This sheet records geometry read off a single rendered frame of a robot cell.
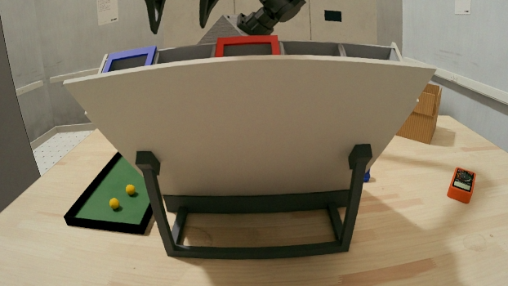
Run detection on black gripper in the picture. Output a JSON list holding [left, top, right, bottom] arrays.
[[145, 0, 219, 34]]

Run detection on white curved cover panel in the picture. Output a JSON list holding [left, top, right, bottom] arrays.
[[63, 40, 437, 214]]

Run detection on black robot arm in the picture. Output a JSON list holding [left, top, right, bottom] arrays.
[[237, 0, 306, 36]]

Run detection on yellow marble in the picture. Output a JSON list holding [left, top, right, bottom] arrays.
[[109, 199, 119, 209], [126, 185, 136, 195]]

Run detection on green tray with black rim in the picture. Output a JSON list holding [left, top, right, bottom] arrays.
[[64, 152, 153, 235]]

